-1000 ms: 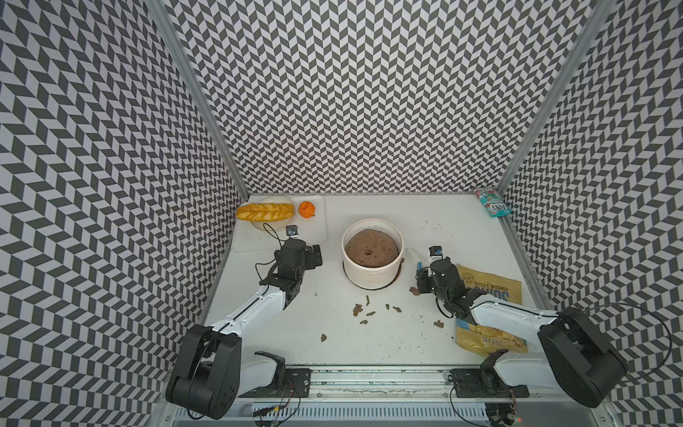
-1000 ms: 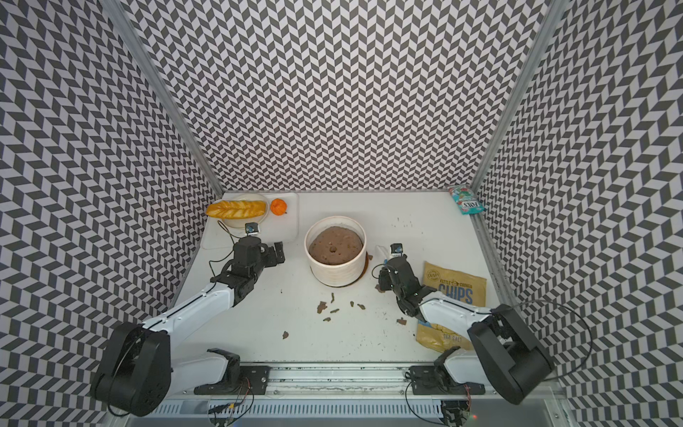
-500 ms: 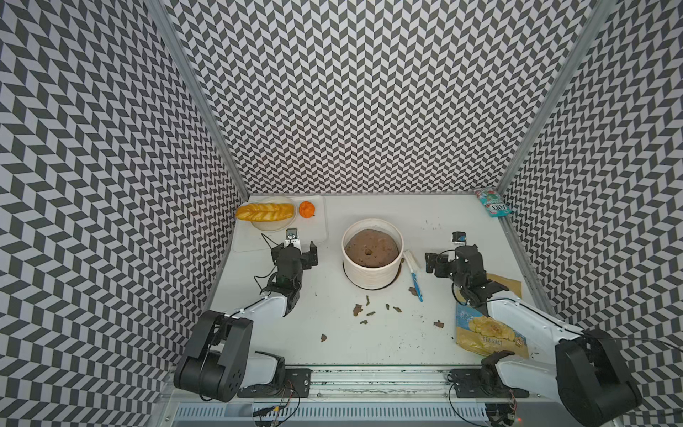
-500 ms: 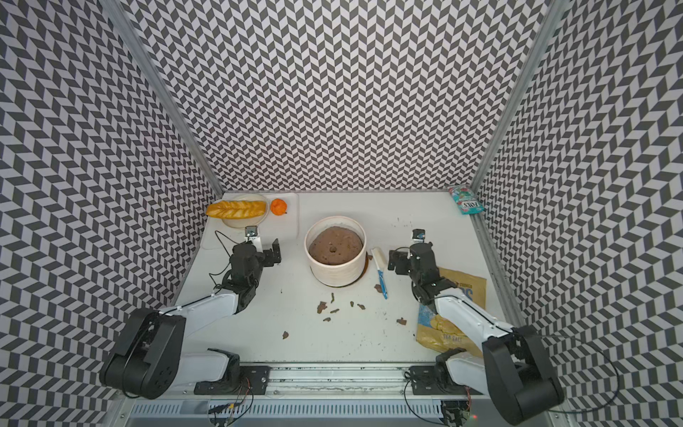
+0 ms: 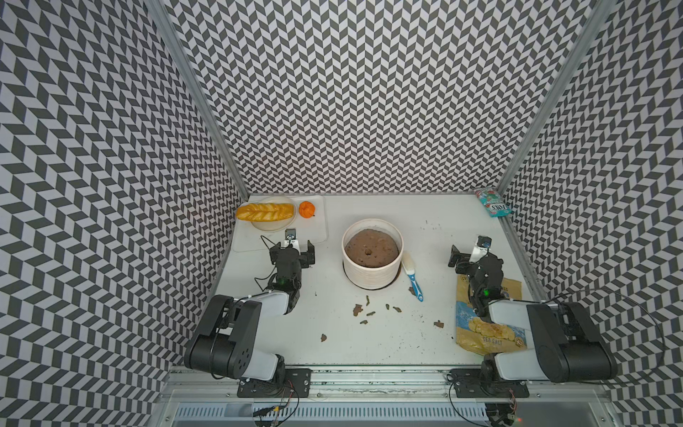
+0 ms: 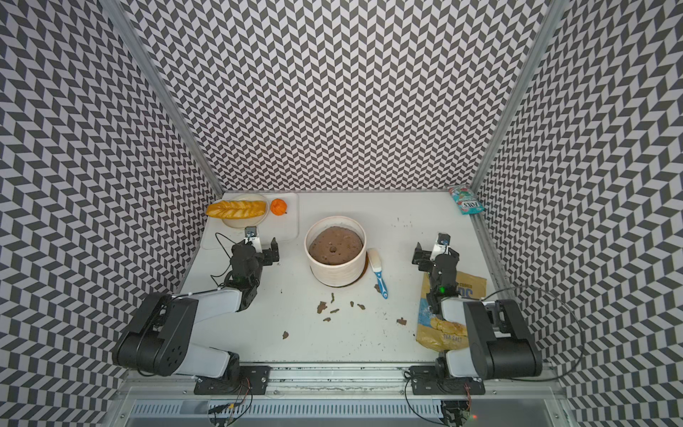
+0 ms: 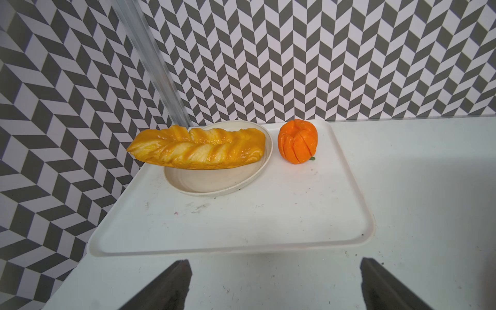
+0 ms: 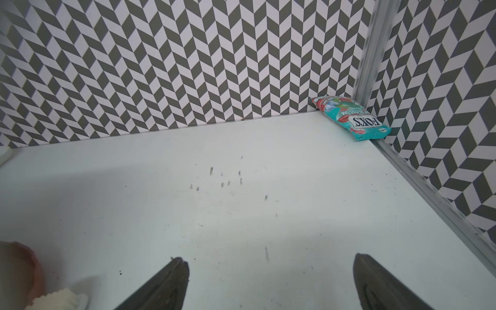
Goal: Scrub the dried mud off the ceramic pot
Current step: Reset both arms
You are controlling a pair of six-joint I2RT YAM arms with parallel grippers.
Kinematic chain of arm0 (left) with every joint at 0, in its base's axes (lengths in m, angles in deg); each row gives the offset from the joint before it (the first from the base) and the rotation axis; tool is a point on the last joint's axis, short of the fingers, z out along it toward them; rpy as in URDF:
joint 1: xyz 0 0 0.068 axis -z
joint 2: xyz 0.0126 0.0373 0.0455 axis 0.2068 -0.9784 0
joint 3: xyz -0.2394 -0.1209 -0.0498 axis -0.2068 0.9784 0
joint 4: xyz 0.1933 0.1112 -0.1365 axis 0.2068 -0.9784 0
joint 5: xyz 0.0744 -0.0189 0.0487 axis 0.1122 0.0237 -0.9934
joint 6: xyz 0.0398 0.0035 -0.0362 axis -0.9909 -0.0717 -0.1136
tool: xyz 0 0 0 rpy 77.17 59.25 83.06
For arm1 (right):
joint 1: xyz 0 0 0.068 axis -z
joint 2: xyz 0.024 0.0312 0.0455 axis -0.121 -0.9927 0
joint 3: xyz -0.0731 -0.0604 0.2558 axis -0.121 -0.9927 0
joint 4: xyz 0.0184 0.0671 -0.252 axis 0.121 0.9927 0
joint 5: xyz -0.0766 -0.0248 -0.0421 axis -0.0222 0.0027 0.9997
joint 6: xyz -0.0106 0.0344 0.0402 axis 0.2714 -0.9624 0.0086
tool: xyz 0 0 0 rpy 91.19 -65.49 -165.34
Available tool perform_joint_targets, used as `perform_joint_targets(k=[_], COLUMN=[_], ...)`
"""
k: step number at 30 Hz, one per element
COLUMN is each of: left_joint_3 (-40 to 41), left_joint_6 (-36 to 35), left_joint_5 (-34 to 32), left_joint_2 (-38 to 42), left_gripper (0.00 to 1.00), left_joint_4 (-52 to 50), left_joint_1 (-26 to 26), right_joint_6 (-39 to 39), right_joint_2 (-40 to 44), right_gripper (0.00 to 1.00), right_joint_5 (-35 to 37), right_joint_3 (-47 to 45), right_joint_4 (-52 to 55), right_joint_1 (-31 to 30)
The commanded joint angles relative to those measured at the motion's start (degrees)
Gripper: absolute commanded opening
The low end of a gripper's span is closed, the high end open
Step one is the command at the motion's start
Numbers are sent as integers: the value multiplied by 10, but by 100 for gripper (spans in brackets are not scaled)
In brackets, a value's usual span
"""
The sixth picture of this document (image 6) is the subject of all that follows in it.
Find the white ceramic pot with mud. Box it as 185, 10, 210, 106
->
304, 215, 367, 288

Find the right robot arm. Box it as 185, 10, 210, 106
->
412, 233, 542, 380

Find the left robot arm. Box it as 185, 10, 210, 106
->
112, 226, 279, 388

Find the baguette bread loaf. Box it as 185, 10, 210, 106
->
206, 200, 267, 220

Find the white cutting board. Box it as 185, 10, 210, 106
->
200, 193, 299, 250

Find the orange mandarin fruit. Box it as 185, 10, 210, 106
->
270, 199, 288, 216

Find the teal snack packet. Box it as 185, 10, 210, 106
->
448, 184, 486, 215

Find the yellow chips bag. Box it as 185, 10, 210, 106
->
415, 272, 487, 352

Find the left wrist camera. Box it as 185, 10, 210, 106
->
244, 226, 263, 254

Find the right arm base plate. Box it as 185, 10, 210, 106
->
404, 366, 486, 397

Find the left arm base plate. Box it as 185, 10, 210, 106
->
194, 365, 271, 396

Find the aluminium front rail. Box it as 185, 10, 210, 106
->
103, 363, 577, 426

